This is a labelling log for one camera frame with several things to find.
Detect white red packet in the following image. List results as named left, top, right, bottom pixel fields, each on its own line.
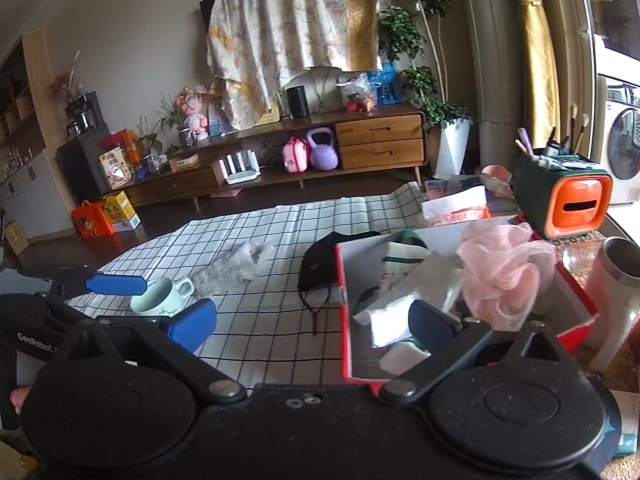
left=421, top=191, right=491, bottom=229

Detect white tissue paper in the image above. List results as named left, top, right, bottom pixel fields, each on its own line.
left=352, top=251, right=466, bottom=351

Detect small yellow label box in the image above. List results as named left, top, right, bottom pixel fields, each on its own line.
left=168, top=153, right=200, bottom=174

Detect yellow carton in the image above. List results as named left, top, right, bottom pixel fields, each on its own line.
left=103, top=190, right=141, bottom=232

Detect set of makeup brushes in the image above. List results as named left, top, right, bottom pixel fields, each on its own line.
left=515, top=103, right=592, bottom=162

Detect wooden shelf unit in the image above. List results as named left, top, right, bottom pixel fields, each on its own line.
left=0, top=30, right=67, bottom=252

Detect clear plastic wrap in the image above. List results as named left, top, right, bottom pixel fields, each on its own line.
left=192, top=240, right=274, bottom=297

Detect floral yellow draped sheet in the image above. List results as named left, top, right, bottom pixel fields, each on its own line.
left=206, top=0, right=387, bottom=134

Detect purple kettlebell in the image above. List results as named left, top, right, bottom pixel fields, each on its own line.
left=305, top=127, right=341, bottom=171

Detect small brown cardboard box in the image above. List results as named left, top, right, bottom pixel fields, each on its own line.
left=2, top=220, right=29, bottom=257

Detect green orange desk organizer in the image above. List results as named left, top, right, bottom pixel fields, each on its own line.
left=513, top=152, right=614, bottom=241

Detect wooden TV cabinet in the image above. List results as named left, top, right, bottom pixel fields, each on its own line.
left=107, top=102, right=429, bottom=212

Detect black mini fridge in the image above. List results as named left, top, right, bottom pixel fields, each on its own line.
left=55, top=135, right=114, bottom=202

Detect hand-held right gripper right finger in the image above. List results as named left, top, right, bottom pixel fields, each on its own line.
left=379, top=300, right=572, bottom=404

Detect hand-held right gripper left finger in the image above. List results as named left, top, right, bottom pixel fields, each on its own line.
left=65, top=299, right=247, bottom=406

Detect black cylinder speaker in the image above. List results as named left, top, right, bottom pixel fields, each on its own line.
left=286, top=86, right=307, bottom=120

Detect wooden cabinet drawer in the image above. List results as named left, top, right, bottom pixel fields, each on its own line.
left=337, top=139, right=426, bottom=170
left=334, top=114, right=425, bottom=142

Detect black coffee machine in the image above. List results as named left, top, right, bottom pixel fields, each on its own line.
left=64, top=91, right=104, bottom=136

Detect pink mesh bath pouf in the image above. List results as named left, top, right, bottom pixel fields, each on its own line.
left=457, top=220, right=557, bottom=332

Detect pink doll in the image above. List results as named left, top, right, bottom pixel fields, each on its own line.
left=176, top=86, right=210, bottom=141

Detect beige standing air conditioner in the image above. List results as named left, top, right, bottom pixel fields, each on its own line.
left=452, top=0, right=519, bottom=172

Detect white router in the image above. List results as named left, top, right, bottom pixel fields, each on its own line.
left=217, top=152, right=264, bottom=185

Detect white planter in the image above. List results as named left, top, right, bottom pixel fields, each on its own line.
left=432, top=119, right=474, bottom=180

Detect person's left hand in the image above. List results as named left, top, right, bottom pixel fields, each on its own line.
left=10, top=385, right=35, bottom=414

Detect mint green mug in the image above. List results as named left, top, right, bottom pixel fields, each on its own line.
left=131, top=277, right=196, bottom=317

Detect pink toy case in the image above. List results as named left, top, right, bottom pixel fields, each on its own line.
left=282, top=136, right=312, bottom=175

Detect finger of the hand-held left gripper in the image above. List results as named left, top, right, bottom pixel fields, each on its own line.
left=14, top=265, right=149, bottom=299

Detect clear bag of red fruit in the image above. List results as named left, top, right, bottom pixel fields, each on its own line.
left=336, top=72, right=376, bottom=113

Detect white steel tumbler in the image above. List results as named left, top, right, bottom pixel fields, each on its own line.
left=582, top=236, right=640, bottom=374

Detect orange gift bag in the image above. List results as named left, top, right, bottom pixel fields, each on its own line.
left=71, top=200, right=115, bottom=240

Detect yellow curtain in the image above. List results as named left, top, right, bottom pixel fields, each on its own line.
left=506, top=0, right=564, bottom=152

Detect red cardboard box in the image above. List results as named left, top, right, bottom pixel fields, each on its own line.
left=334, top=214, right=601, bottom=387

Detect printed snack box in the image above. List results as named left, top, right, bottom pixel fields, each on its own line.
left=97, top=145, right=132, bottom=190

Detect tall green potted tree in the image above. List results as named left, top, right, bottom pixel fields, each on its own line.
left=376, top=0, right=474, bottom=131

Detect white shell-shaped ornament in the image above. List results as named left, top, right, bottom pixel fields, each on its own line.
left=282, top=65, right=347, bottom=114

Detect white washing machine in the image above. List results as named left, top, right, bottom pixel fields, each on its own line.
left=597, top=72, right=640, bottom=206

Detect black white checked sheet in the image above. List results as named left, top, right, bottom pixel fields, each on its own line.
left=65, top=181, right=427, bottom=387

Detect pink bowl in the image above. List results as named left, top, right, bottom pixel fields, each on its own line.
left=480, top=164, right=514, bottom=196

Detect black face mask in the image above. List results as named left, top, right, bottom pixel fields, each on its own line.
left=298, top=231, right=384, bottom=336

